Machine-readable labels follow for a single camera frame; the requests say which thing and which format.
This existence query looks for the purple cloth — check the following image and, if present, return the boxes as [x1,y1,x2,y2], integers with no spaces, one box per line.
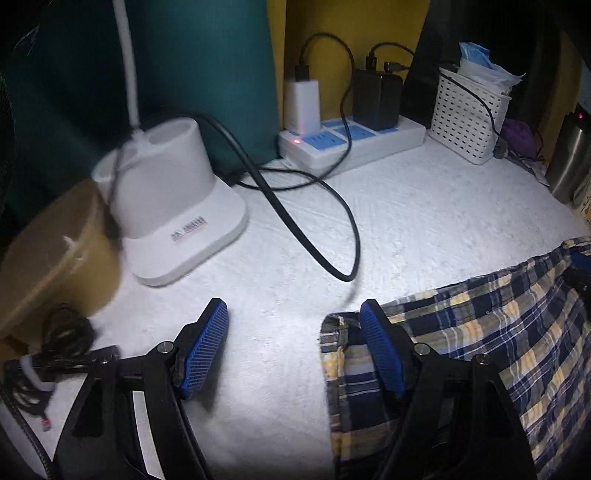
[501,117,546,160]

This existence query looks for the steel tumbler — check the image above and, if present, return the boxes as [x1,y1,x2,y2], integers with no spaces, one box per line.
[546,111,591,206]

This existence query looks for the white power strip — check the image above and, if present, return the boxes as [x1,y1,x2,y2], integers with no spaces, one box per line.
[277,115,426,174]

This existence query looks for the teal curtain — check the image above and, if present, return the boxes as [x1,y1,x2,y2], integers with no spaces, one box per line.
[0,0,280,232]

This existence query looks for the black charger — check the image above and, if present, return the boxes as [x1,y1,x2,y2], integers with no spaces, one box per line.
[353,55,403,132]

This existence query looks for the plaid pants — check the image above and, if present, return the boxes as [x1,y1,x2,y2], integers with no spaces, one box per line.
[318,236,591,480]

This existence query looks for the white charger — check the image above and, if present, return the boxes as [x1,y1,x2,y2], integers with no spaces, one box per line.
[283,65,321,134]

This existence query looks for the brown lidded container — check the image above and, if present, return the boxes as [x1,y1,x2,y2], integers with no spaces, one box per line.
[0,178,123,340]

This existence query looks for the white textured table cover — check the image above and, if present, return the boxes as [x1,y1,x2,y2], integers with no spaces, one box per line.
[0,134,591,480]

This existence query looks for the blue plastic packet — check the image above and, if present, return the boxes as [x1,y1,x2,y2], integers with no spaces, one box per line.
[457,41,527,97]

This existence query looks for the black charger cable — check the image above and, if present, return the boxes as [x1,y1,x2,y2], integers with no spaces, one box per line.
[365,42,502,139]

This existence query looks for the black lamp cable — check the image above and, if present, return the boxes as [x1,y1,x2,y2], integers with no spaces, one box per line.
[108,32,362,283]

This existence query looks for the white plastic basket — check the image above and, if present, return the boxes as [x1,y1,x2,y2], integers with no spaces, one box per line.
[426,67,513,166]

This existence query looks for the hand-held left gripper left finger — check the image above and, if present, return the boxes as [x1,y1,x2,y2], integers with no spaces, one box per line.
[50,298,230,480]

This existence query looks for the yellow curtain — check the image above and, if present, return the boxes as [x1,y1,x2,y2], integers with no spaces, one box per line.
[265,0,432,125]

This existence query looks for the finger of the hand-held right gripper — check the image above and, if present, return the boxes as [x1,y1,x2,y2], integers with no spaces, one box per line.
[567,249,591,303]

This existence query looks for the white desk lamp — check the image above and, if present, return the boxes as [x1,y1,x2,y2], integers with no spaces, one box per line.
[90,0,250,287]

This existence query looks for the bundled black cable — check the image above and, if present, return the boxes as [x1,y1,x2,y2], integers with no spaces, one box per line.
[0,302,98,435]

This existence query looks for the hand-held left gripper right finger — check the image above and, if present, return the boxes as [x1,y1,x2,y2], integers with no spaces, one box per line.
[358,299,539,480]

